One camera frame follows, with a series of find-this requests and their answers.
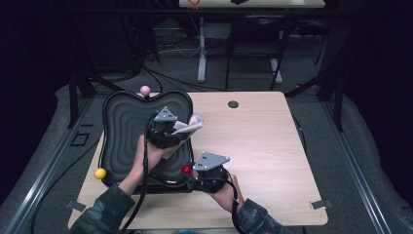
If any metal floor rail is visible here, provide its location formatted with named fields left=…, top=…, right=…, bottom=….
left=3, top=97, right=95, bottom=234
left=319, top=97, right=394, bottom=234

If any black metal crossbar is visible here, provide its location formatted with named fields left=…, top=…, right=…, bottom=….
left=48, top=8, right=358, bottom=18

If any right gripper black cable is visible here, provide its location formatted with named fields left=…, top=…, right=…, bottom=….
left=223, top=176, right=247, bottom=234

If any person's left hand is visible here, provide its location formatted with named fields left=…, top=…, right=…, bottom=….
left=130, top=136, right=181, bottom=179

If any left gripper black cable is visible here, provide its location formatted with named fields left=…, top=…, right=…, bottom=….
left=120, top=113, right=157, bottom=234

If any black floor cable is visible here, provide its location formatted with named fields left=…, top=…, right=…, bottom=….
left=30, top=139, right=100, bottom=234

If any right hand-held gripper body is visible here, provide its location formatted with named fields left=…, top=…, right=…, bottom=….
left=190, top=151, right=231, bottom=194

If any white background table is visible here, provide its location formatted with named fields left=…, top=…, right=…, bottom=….
left=178, top=0, right=326, bottom=85

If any black wavy tray stand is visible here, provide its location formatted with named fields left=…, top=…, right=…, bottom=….
left=98, top=89, right=195, bottom=195

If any beige wiping cloth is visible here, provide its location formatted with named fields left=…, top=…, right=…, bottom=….
left=162, top=113, right=205, bottom=160

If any person's right hand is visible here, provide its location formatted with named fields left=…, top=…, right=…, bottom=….
left=208, top=175, right=245, bottom=214

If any black chair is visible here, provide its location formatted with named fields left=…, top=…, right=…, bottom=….
left=224, top=14, right=293, bottom=92

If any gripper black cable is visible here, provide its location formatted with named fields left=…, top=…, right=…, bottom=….
left=120, top=113, right=157, bottom=234
left=223, top=176, right=247, bottom=234

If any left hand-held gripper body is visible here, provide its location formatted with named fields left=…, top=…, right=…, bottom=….
left=146, top=105, right=181, bottom=150

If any thin black cable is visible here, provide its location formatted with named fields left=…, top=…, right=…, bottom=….
left=290, top=113, right=308, bottom=155

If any tangle of floor cables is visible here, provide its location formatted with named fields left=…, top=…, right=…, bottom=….
left=142, top=19, right=228, bottom=94

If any metal table clip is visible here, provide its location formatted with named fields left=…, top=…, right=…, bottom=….
left=66, top=199, right=87, bottom=213
left=310, top=198, right=334, bottom=211

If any black metal frame stand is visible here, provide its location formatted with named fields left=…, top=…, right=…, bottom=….
left=66, top=64, right=131, bottom=130
left=285, top=64, right=345, bottom=133

